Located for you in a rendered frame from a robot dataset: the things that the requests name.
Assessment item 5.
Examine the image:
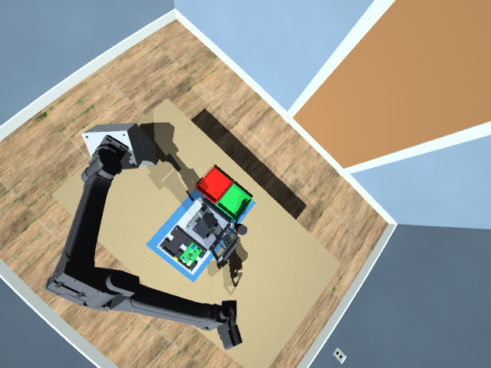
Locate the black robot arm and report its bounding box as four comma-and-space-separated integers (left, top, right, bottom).
45, 135, 242, 350

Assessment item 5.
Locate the green open-top bin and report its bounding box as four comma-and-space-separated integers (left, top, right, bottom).
216, 184, 252, 221

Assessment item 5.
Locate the green circuit board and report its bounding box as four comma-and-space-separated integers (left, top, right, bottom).
179, 243, 203, 267

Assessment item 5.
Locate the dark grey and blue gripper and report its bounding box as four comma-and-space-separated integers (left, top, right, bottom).
222, 300, 237, 325

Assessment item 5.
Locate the red bin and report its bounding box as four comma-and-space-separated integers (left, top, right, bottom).
196, 167, 233, 204

